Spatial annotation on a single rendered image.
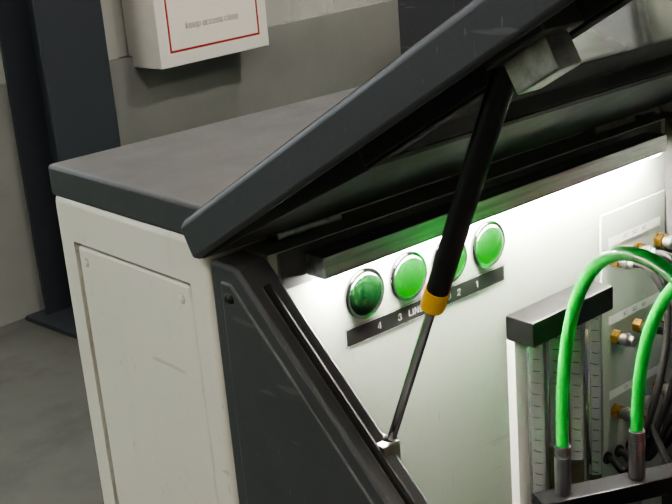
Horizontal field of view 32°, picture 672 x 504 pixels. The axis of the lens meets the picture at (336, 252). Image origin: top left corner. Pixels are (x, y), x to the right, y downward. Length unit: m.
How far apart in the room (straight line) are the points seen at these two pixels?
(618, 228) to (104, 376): 0.62
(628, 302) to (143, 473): 0.62
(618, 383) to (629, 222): 0.21
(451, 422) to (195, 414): 0.29
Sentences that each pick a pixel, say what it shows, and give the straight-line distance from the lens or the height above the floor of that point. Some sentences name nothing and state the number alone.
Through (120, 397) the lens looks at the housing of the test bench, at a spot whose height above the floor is 1.25.
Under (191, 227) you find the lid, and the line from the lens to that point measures 1.04.
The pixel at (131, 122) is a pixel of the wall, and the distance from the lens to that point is 5.46.
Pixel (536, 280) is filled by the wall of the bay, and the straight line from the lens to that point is 1.35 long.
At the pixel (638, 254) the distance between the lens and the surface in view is 1.09.
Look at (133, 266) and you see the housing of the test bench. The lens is 1.20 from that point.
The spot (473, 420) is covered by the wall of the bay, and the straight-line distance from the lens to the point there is 1.33.
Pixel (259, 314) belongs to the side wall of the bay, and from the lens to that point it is 1.03.
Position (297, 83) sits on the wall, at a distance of 6.13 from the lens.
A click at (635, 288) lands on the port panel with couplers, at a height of 1.25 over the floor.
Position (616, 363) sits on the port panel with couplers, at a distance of 1.51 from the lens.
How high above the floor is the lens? 1.79
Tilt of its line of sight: 19 degrees down
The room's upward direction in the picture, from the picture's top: 5 degrees counter-clockwise
